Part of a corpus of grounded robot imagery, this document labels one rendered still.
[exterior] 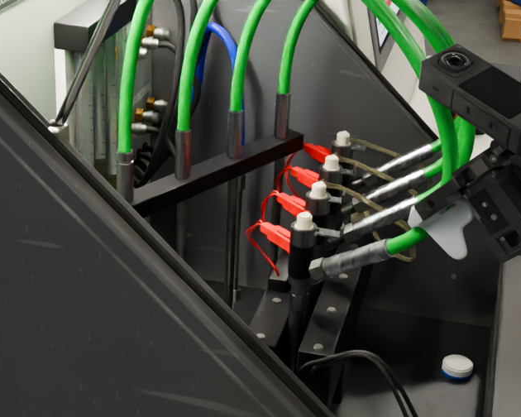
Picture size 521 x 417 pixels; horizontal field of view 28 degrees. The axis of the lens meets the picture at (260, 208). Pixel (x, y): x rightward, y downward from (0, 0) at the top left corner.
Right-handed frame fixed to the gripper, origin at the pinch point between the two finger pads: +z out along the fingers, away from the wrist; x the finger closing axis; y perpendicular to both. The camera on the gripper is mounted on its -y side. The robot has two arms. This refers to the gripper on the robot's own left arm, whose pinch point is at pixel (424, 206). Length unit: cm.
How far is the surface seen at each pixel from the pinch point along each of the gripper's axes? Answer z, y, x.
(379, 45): 45, -23, 43
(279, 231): 24.0, -6.6, 0.0
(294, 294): 25.6, 0.1, -1.9
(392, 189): 25.6, -3.8, 16.7
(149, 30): 41, -39, 10
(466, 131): 9.9, -4.1, 17.3
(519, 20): 321, -55, 361
